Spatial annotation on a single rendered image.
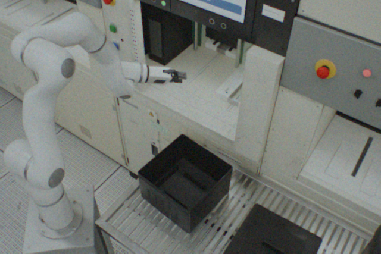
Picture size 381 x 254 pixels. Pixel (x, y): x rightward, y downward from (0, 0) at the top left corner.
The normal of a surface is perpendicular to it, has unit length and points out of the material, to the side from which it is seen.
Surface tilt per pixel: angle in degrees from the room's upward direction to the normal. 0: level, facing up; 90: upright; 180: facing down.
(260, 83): 90
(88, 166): 0
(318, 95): 90
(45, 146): 63
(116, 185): 0
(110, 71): 70
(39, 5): 0
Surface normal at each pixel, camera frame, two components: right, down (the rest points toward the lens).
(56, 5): 0.01, -0.70
